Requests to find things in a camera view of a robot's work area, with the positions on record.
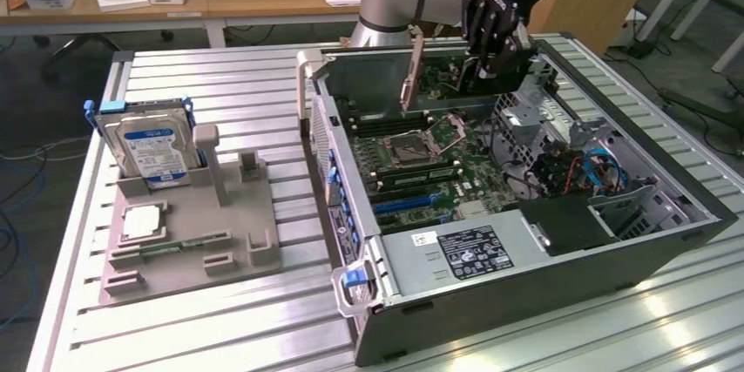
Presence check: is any blue disk wire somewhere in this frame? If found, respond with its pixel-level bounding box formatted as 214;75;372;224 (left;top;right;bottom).
584;147;631;193

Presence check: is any red disk wire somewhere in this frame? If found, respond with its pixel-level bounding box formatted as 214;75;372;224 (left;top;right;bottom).
567;154;584;193

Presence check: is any silver CPU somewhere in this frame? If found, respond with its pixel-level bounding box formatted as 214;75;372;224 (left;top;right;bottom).
122;205;164;240

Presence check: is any black plastic air shroud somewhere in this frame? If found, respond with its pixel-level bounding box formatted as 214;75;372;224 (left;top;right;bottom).
519;195;622;258

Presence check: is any grey power supply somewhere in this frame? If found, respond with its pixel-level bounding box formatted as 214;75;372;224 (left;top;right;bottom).
366;209;551;308

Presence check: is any green motherboard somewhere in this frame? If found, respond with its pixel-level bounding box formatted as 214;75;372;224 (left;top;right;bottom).
334;97;528;236

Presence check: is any hard drive with blue label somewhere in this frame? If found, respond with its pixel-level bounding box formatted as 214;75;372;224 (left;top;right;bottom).
83;93;203;172

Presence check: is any silver chipset heatsink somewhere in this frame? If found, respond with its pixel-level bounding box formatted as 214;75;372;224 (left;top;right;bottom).
458;202;495;220

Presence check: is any grey parts rack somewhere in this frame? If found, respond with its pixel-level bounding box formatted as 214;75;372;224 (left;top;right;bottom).
98;123;286;307

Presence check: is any black RAM slot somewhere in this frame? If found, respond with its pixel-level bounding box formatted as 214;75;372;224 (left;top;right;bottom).
354;124;430;139
351;113;426;127

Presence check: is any CPU socket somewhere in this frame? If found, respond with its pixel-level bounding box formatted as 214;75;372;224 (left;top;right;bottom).
380;131;436;169

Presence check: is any long PCIe expansion slot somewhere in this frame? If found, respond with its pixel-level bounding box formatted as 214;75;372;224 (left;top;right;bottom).
371;191;442;213

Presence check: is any loose green RAM stick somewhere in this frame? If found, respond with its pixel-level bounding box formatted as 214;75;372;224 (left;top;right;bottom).
139;236;206;259

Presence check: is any green RAM stick in slot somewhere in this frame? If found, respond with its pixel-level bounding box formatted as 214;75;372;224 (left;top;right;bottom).
380;164;459;191

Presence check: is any open black PC case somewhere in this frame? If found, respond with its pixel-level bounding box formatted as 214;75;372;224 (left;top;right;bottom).
295;38;740;368

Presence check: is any metal socket cover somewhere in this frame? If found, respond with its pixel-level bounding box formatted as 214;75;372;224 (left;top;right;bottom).
428;113;470;153

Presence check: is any black power adapter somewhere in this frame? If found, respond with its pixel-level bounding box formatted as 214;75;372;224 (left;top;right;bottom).
624;39;654;60

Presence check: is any metal disk bay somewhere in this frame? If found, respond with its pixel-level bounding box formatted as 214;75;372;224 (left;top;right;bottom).
586;179;708;242
491;84;583;172

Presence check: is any black chair base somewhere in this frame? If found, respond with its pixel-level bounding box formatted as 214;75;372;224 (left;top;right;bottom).
656;84;744;129
34;34;122;84

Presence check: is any hard disk with blue label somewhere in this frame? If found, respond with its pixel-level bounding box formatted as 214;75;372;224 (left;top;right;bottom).
103;104;195;191

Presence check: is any graphics card with metal bracket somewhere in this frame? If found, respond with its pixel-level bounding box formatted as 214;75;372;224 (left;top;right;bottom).
399;23;540;119

